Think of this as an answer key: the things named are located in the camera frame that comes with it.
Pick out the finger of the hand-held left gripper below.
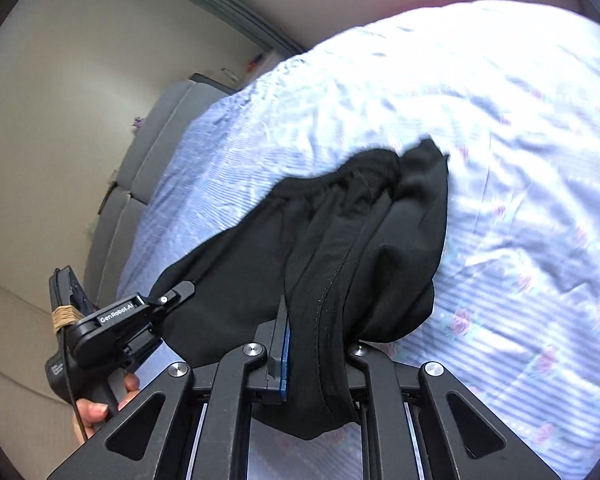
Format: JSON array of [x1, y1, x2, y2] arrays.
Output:
[[125, 336, 164, 377], [147, 281, 196, 313]]

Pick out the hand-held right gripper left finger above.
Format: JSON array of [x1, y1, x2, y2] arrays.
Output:
[[46, 295, 292, 480]]

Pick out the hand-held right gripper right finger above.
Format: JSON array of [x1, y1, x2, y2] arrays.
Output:
[[347, 342, 563, 480]]

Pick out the black pants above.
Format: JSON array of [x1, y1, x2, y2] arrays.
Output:
[[149, 138, 450, 442]]

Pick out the person's left hand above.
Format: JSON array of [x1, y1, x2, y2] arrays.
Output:
[[72, 374, 141, 443]]

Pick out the beige slatted wardrobe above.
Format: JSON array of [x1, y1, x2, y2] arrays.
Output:
[[0, 270, 76, 426]]

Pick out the grey padded headboard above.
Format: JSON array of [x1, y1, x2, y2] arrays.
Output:
[[82, 81, 241, 306]]

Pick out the bed with blue sheet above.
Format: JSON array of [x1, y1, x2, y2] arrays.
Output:
[[116, 0, 600, 480]]

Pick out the grey-green curtain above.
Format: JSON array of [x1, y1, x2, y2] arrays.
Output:
[[145, 0, 311, 56]]

